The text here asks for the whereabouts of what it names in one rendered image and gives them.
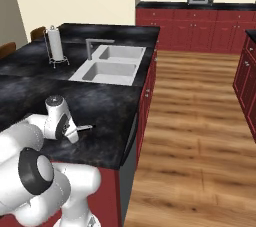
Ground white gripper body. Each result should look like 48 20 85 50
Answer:
64 119 81 145

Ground grey island end panel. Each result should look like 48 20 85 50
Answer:
118 113 140 227

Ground white double sink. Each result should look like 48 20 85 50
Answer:
67 44 148 87

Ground red island cupboards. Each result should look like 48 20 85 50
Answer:
134 48 158 169

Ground grey square tap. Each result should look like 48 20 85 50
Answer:
85 38 116 62

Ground white paper towel roll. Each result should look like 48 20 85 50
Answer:
47 26 65 62

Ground brown wooden chair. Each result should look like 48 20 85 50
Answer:
0 41 17 61
29 25 48 42

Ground red base cupboards with worktop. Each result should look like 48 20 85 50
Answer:
135 0 256 56

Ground red side cupboard run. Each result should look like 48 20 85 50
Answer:
231 28 256 144

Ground wire paper towel stand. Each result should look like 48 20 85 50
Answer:
43 24 71 69

